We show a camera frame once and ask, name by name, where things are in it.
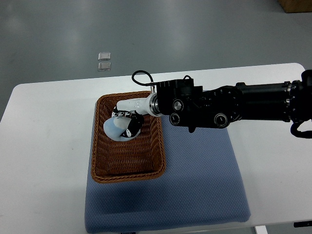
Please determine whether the metal floor plate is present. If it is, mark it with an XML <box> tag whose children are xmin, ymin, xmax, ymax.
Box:
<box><xmin>98</xmin><ymin>62</ymin><xmax>111</xmax><ymax>71</ymax></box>
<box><xmin>98</xmin><ymin>52</ymin><xmax>111</xmax><ymax>61</ymax></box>

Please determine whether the brown wicker basket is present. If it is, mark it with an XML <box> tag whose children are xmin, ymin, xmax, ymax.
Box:
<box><xmin>90</xmin><ymin>91</ymin><xmax>166</xmax><ymax>183</ymax></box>

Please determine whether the blue padded mat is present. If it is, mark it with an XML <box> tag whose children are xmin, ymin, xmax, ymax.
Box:
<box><xmin>85</xmin><ymin>117</ymin><xmax>251</xmax><ymax>234</ymax></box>

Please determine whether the lower metal floor plate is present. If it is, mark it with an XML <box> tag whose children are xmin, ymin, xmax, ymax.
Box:
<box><xmin>98</xmin><ymin>62</ymin><xmax>111</xmax><ymax>71</ymax></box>

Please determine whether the white table leg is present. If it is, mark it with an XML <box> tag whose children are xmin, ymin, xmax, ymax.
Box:
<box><xmin>254</xmin><ymin>225</ymin><xmax>268</xmax><ymax>234</ymax></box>

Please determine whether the upper metal floor plate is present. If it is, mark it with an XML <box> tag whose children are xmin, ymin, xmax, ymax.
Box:
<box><xmin>98</xmin><ymin>52</ymin><xmax>111</xmax><ymax>61</ymax></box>

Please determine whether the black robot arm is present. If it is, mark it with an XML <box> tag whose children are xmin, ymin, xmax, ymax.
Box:
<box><xmin>145</xmin><ymin>70</ymin><xmax>312</xmax><ymax>139</ymax></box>

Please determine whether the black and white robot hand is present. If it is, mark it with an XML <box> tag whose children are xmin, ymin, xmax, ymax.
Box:
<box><xmin>111</xmin><ymin>93</ymin><xmax>159</xmax><ymax>130</ymax></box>

